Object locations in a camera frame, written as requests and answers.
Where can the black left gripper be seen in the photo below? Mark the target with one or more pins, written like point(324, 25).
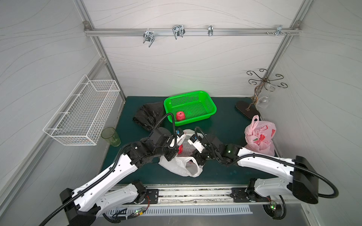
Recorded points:
point(172, 152)

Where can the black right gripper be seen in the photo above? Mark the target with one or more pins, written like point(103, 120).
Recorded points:
point(200, 157)

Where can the black plastic bag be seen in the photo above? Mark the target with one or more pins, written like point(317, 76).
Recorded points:
point(148, 115)

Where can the white printed plastic bag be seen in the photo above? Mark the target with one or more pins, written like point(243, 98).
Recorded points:
point(183, 164)

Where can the red apple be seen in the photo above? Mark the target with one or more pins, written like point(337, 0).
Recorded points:
point(180, 149)
point(180, 116)

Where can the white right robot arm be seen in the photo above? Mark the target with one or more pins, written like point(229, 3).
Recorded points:
point(294, 177)

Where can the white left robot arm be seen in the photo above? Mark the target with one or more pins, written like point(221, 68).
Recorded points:
point(121, 167)

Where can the pink plastic bag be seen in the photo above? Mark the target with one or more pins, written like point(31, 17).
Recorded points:
point(259, 135)

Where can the bronze curled hook stand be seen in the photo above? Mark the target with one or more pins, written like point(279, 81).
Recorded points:
point(249, 110)

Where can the green translucent cup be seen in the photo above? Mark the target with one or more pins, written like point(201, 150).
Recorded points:
point(110, 135)

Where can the green plastic basket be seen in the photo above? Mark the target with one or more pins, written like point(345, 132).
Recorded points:
point(196, 106)

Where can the clear glass on stand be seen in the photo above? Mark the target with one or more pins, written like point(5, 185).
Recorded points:
point(263, 102)

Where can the metal clamp hook left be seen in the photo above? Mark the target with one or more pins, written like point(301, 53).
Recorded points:
point(149, 37)

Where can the metal clamp hook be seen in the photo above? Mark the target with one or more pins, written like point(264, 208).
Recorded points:
point(149, 37)
point(178, 31)

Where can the metal clamp hook middle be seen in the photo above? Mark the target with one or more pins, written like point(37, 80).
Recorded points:
point(178, 31)

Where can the small metal hook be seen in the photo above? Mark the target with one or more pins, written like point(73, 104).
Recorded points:
point(210, 30)

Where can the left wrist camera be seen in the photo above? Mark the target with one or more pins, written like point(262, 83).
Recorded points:
point(180, 135)

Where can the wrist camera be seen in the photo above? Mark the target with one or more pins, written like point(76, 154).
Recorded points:
point(195, 141)
point(180, 135)

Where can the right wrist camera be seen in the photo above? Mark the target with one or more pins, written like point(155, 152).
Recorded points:
point(195, 141)

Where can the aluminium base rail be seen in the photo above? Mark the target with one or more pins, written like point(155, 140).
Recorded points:
point(160, 195)

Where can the white wire basket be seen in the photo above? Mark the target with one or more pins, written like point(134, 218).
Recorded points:
point(83, 115)

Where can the aluminium crossbar rail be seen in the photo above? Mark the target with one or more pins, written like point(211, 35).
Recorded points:
point(188, 32)

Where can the metal bracket right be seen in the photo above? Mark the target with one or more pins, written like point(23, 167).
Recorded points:
point(278, 32)

